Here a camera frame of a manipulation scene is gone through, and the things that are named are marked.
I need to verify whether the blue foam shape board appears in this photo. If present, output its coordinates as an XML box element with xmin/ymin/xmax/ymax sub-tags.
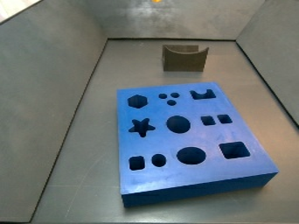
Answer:
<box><xmin>116</xmin><ymin>82</ymin><xmax>277</xmax><ymax>207</ymax></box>

